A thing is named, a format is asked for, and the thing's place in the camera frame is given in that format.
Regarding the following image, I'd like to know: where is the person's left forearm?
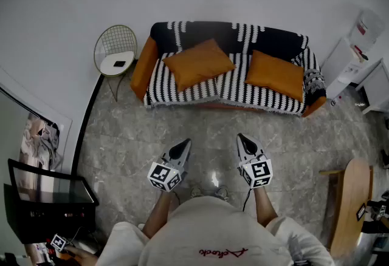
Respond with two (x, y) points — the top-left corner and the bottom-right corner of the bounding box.
(142, 190), (176, 240)

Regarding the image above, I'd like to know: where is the wooden oval table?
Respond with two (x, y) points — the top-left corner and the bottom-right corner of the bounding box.
(318, 157), (374, 258)

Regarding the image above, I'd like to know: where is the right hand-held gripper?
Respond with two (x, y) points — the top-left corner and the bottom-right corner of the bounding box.
(236, 133), (274, 189)

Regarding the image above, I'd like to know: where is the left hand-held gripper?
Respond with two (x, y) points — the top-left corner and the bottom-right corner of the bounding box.
(148, 138), (193, 192)

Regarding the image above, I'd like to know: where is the red and black item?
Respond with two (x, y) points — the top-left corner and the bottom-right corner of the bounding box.
(352, 43), (369, 61)

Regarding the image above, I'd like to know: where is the clear water jug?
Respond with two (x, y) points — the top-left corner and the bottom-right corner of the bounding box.
(349, 9), (386, 52)

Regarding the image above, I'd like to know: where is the white round seat cushion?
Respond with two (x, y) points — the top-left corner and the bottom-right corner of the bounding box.
(100, 50), (135, 77)

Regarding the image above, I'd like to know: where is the person's white shirt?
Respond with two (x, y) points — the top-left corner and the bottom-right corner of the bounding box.
(97, 196), (335, 266)

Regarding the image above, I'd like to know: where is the picture poster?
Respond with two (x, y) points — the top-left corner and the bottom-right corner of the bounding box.
(18, 112), (61, 171)

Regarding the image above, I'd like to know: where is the orange black white patterned blanket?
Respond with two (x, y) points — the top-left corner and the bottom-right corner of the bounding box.
(143, 21), (327, 117)

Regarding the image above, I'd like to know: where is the orange cushion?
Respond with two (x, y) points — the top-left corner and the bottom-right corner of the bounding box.
(244, 49), (305, 103)
(162, 38), (237, 93)

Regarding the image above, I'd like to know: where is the person's right forearm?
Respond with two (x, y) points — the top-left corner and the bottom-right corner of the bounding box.
(252, 187), (279, 228)

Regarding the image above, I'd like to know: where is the white water dispenser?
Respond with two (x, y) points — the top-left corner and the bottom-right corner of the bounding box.
(321, 36), (365, 101)

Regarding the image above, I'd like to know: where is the white cabinet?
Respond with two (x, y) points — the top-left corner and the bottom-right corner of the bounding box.
(354, 58), (389, 115)

